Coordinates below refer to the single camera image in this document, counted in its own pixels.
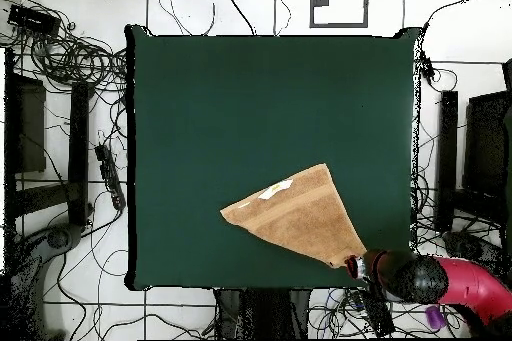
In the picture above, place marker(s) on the orange terry towel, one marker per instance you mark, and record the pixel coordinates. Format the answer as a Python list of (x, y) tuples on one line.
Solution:
[(304, 221)]

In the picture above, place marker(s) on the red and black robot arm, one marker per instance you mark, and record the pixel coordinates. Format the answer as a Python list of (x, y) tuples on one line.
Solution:
[(472, 285)]

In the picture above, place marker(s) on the black flat box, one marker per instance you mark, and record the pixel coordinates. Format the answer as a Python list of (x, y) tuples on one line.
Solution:
[(376, 313)]

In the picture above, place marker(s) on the grey chair base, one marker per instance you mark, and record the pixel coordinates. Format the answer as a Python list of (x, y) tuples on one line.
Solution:
[(60, 237), (460, 243)]

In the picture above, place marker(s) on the dark green table cloth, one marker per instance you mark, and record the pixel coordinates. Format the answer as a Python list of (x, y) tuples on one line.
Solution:
[(260, 109)]

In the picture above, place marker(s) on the black power adapter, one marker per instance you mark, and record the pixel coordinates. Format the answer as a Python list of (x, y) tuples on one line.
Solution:
[(428, 69)]

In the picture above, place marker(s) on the black power strip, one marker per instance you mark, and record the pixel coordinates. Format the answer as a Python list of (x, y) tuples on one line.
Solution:
[(107, 167)]

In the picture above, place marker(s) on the black rectangular box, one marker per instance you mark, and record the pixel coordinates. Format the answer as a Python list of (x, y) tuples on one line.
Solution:
[(34, 19)]

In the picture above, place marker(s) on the black furniture frame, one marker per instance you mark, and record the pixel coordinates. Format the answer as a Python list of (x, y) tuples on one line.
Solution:
[(78, 137), (448, 137)]

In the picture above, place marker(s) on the grey rectangular frame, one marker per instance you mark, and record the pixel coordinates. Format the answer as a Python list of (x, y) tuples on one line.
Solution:
[(340, 25)]

